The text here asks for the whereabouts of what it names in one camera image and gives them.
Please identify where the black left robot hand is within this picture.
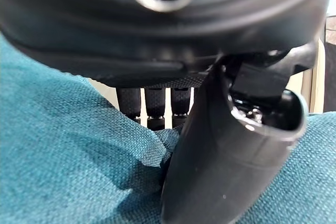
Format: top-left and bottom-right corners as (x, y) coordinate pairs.
(0, 0), (331, 224)

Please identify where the teal fabric cushion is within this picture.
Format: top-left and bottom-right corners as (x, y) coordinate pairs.
(0, 34), (336, 224)

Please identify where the dark furniture piece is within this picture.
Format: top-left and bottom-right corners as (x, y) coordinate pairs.
(322, 14), (336, 113)

